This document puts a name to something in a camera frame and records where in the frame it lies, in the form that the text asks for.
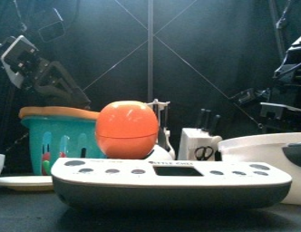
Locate orange egg-shaped toy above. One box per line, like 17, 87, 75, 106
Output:
95, 100, 160, 160

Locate white plate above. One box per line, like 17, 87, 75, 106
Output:
0, 175, 55, 192

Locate black toy scissors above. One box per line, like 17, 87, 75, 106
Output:
193, 145, 215, 161

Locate black toy knife handle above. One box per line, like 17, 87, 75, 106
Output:
208, 113, 221, 136
201, 109, 213, 131
195, 108, 207, 130

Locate grey vertical frame pole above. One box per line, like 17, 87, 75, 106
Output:
145, 0, 155, 103

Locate white toy knife block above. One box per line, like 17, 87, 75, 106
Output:
176, 127, 223, 161

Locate teal basket with orange rim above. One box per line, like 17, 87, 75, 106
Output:
19, 105, 108, 176

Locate white toy mixer stand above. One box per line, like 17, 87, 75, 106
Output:
144, 98, 176, 161

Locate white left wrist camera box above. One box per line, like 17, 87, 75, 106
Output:
0, 34, 40, 89

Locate white toy pot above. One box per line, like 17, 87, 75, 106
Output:
216, 131, 301, 207

